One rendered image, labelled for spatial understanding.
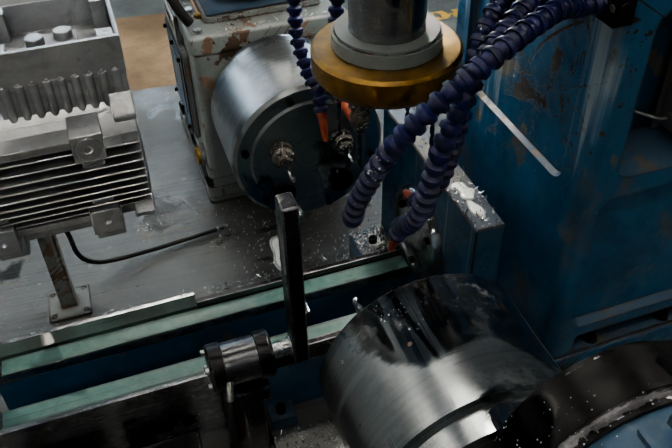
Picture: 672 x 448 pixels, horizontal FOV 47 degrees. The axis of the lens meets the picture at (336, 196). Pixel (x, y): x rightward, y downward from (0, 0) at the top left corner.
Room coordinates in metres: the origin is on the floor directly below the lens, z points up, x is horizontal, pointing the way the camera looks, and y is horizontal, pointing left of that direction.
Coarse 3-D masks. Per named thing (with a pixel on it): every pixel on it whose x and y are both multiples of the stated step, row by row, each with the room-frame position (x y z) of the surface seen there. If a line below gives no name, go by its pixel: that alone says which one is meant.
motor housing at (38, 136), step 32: (0, 128) 0.60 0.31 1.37; (32, 128) 0.60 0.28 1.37; (64, 128) 0.61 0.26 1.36; (128, 128) 0.62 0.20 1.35; (0, 160) 0.57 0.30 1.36; (32, 160) 0.58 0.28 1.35; (64, 160) 0.59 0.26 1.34; (128, 160) 0.60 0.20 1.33; (0, 192) 0.56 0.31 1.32; (32, 192) 0.57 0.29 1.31; (64, 192) 0.57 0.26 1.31; (96, 192) 0.58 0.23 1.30; (128, 192) 0.59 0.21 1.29; (0, 224) 0.56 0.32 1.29; (32, 224) 0.57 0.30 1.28; (64, 224) 0.58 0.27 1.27
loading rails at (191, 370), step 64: (384, 256) 0.88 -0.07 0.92; (128, 320) 0.76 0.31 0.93; (192, 320) 0.76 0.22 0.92; (256, 320) 0.78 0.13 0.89; (320, 320) 0.81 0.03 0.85; (0, 384) 0.66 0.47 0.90; (64, 384) 0.69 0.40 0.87; (128, 384) 0.65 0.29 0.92; (192, 384) 0.64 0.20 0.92; (320, 384) 0.70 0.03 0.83
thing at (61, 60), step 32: (64, 0) 0.72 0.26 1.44; (96, 0) 0.72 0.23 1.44; (0, 32) 0.69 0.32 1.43; (32, 32) 0.71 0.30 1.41; (64, 32) 0.67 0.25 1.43; (96, 32) 0.65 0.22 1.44; (0, 64) 0.61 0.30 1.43; (32, 64) 0.62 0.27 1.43; (64, 64) 0.63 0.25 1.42; (96, 64) 0.63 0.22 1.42; (0, 96) 0.61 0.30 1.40; (32, 96) 0.61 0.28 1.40; (64, 96) 0.62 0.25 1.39; (96, 96) 0.63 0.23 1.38
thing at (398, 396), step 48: (432, 288) 0.58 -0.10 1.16; (480, 288) 0.59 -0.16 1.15; (384, 336) 0.53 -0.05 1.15; (432, 336) 0.51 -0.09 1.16; (480, 336) 0.51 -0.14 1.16; (528, 336) 0.53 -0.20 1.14; (336, 384) 0.52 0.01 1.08; (384, 384) 0.48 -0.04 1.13; (432, 384) 0.46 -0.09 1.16; (480, 384) 0.45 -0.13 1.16; (528, 384) 0.45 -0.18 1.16; (384, 432) 0.43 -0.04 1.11; (432, 432) 0.42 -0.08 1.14; (480, 432) 0.41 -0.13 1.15
